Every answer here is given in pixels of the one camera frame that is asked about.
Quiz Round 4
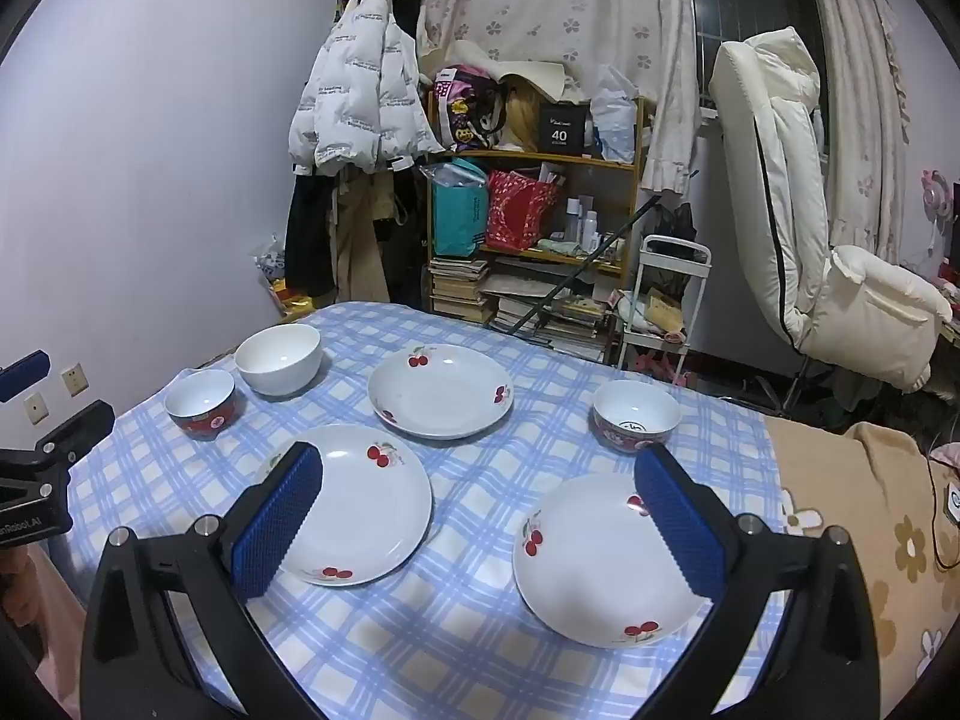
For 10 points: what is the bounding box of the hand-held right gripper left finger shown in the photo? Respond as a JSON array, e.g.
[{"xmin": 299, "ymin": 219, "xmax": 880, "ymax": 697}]
[{"xmin": 79, "ymin": 441, "xmax": 325, "ymax": 720}]

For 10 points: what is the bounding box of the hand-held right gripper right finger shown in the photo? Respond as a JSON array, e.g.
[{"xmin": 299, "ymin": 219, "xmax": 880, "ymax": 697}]
[{"xmin": 634, "ymin": 442, "xmax": 882, "ymax": 720}]

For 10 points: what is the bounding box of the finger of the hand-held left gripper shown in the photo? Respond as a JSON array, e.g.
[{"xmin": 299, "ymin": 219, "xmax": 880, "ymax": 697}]
[
  {"xmin": 0, "ymin": 350, "xmax": 52, "ymax": 402},
  {"xmin": 34, "ymin": 399, "xmax": 117, "ymax": 467}
]

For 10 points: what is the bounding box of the white cherry print plate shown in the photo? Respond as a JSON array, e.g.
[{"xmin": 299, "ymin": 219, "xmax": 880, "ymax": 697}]
[
  {"xmin": 512, "ymin": 472, "xmax": 713, "ymax": 650},
  {"xmin": 255, "ymin": 424, "xmax": 434, "ymax": 587},
  {"xmin": 367, "ymin": 343, "xmax": 515, "ymax": 440}
]

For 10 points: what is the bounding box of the red patterned bowl with mark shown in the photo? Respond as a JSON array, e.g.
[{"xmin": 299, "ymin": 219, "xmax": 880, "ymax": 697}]
[{"xmin": 592, "ymin": 379, "xmax": 683, "ymax": 455}]

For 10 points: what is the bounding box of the large plain white bowl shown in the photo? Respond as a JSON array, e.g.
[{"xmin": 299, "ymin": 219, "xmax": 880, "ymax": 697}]
[{"xmin": 234, "ymin": 324, "xmax": 325, "ymax": 398}]

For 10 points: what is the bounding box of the brown floral blanket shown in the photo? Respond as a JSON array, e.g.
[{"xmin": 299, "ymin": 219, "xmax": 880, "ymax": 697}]
[{"xmin": 765, "ymin": 416, "xmax": 960, "ymax": 720}]

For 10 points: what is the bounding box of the blue checked tablecloth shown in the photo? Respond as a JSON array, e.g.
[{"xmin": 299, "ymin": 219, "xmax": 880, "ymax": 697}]
[{"xmin": 56, "ymin": 301, "xmax": 788, "ymax": 720}]

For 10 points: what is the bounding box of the wide stack of books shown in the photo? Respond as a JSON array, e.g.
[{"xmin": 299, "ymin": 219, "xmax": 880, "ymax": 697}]
[{"xmin": 491, "ymin": 292, "xmax": 608, "ymax": 361}]

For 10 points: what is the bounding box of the pile of snack bags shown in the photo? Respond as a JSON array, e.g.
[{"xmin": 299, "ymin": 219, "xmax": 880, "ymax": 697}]
[{"xmin": 255, "ymin": 236, "xmax": 323, "ymax": 320}]

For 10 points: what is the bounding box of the white metal cart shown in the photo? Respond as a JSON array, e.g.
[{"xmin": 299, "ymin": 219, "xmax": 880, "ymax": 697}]
[{"xmin": 611, "ymin": 235, "xmax": 713, "ymax": 391}]

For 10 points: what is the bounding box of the black rod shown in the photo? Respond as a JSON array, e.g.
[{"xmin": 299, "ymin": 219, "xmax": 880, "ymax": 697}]
[{"xmin": 516, "ymin": 199, "xmax": 665, "ymax": 332}]

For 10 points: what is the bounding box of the black hanging garment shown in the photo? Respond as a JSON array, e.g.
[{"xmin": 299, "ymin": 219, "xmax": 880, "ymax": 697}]
[{"xmin": 285, "ymin": 165, "xmax": 338, "ymax": 301}]

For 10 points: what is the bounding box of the short stack of books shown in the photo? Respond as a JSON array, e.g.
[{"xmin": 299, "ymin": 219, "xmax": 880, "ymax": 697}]
[{"xmin": 429, "ymin": 256, "xmax": 496, "ymax": 323}]

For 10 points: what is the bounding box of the beige hanging coat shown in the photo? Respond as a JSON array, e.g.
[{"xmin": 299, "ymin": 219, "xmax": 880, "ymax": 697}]
[{"xmin": 334, "ymin": 165, "xmax": 398, "ymax": 308}]

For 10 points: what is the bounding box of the group of white bottles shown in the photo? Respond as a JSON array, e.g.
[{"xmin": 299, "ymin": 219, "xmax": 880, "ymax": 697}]
[{"xmin": 562, "ymin": 195, "xmax": 601, "ymax": 248}]

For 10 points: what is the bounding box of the teal paper bag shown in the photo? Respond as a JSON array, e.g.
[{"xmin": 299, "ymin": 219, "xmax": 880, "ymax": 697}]
[{"xmin": 431, "ymin": 165, "xmax": 490, "ymax": 257}]

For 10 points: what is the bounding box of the red patterned bag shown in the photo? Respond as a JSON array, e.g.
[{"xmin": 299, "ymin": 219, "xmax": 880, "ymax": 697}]
[{"xmin": 486, "ymin": 171, "xmax": 560, "ymax": 252}]

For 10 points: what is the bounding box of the cream recliner chair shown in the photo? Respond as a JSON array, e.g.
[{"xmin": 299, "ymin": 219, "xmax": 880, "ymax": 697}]
[{"xmin": 709, "ymin": 26, "xmax": 953, "ymax": 421}]

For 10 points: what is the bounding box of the wooden bookshelf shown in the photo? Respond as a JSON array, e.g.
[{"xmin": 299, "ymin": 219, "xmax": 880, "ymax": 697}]
[{"xmin": 424, "ymin": 86, "xmax": 650, "ymax": 346}]

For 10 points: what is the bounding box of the clear plastic bag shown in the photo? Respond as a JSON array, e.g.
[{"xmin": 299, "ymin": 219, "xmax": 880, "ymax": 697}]
[{"xmin": 589, "ymin": 64, "xmax": 638, "ymax": 164}]

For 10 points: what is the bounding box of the black box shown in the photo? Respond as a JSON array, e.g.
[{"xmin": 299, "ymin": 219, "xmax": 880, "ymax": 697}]
[{"xmin": 536, "ymin": 100, "xmax": 593, "ymax": 158}]

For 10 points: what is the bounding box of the pink desk fan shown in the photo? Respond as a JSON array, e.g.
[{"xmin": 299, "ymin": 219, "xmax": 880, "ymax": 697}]
[{"xmin": 921, "ymin": 169, "xmax": 957, "ymax": 256}]

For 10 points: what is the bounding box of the white puffer jacket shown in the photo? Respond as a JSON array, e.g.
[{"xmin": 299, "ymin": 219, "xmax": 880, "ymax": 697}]
[{"xmin": 289, "ymin": 0, "xmax": 447, "ymax": 177}]

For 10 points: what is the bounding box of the purple printed bag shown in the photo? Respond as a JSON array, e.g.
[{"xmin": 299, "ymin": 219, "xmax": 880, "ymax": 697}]
[{"xmin": 433, "ymin": 66, "xmax": 511, "ymax": 152}]

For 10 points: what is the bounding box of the floral print curtain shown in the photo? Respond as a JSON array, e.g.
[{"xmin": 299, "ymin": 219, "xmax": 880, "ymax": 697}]
[
  {"xmin": 424, "ymin": 0, "xmax": 702, "ymax": 192},
  {"xmin": 799, "ymin": 0, "xmax": 912, "ymax": 263}
]

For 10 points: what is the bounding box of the black cable on blanket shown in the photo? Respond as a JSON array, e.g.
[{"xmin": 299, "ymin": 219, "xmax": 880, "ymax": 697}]
[{"xmin": 926, "ymin": 450, "xmax": 960, "ymax": 571}]

